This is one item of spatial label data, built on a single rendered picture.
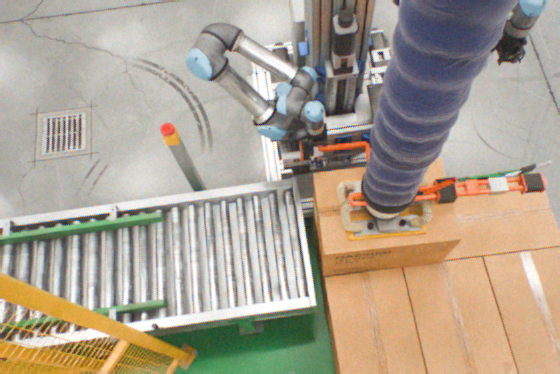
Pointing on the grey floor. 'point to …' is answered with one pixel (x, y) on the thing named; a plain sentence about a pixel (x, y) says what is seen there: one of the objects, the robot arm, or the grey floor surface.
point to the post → (184, 160)
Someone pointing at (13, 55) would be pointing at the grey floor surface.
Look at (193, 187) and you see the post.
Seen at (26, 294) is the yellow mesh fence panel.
